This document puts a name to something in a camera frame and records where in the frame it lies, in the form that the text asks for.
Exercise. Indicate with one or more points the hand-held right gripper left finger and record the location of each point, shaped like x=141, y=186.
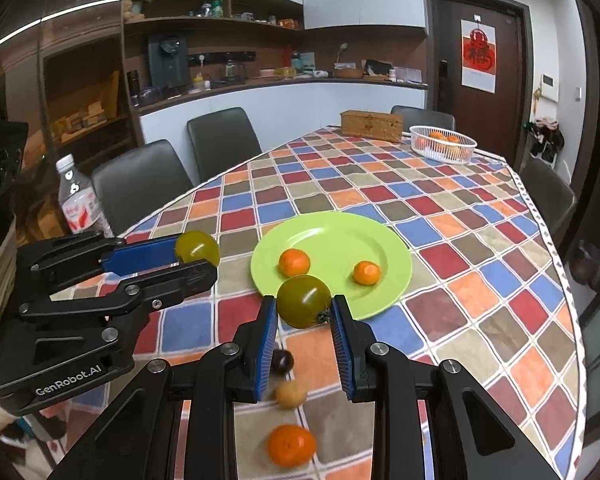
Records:
x=266, y=345

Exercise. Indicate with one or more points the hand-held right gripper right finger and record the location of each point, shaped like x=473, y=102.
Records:
x=341, y=350

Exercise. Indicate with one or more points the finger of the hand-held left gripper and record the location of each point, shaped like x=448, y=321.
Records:
x=140, y=256
x=180, y=282

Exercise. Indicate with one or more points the green tomato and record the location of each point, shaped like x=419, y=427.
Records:
x=302, y=300
x=197, y=246

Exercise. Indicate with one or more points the green plate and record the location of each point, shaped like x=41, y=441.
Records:
x=330, y=240

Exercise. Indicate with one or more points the dark purple plum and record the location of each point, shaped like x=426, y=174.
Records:
x=283, y=361

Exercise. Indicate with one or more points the tan round fruit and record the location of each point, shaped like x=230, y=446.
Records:
x=291, y=394

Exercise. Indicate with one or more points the dark grey chair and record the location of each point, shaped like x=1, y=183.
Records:
x=422, y=116
x=222, y=142
x=547, y=200
x=140, y=180

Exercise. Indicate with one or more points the clear water bottle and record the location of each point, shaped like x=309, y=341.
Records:
x=80, y=205

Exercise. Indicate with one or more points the orange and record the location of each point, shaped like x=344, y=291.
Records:
x=367, y=272
x=454, y=140
x=291, y=446
x=437, y=136
x=294, y=262

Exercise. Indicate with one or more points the checked tablecloth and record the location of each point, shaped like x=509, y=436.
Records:
x=455, y=260

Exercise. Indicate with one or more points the dark thermos bottle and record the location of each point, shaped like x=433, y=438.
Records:
x=133, y=89

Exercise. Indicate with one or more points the black coffee machine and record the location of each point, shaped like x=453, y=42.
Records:
x=169, y=62

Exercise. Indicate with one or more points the glass pot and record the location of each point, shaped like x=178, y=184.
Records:
x=235, y=72

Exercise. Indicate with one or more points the white plastic basket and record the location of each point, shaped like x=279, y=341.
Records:
x=442, y=155

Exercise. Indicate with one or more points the woven wooden box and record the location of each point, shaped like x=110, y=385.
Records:
x=371, y=126

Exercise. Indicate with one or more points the dark brown door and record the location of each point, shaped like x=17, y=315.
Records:
x=480, y=125

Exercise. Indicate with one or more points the wicker basket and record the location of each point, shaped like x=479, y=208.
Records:
x=348, y=73

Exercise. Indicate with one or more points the red and white door poster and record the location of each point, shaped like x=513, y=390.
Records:
x=478, y=57

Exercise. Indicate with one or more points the wooden wall shelf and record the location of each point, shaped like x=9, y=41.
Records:
x=205, y=24

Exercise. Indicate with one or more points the white wall panel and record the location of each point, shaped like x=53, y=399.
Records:
x=548, y=87

